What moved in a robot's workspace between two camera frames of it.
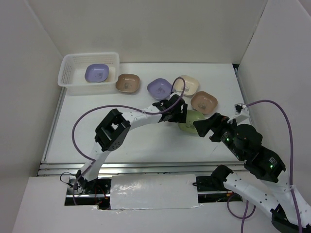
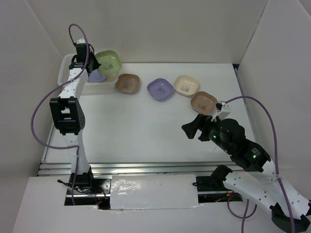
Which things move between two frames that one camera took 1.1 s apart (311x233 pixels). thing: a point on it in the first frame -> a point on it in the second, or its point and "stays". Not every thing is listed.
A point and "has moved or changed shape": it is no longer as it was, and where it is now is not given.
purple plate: x=96 y=73 stays
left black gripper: x=181 y=117 -> x=96 y=64
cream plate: x=191 y=85 stays
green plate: x=192 y=116 has moved or changed shape
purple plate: x=160 y=88 stays
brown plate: x=203 y=102 stays
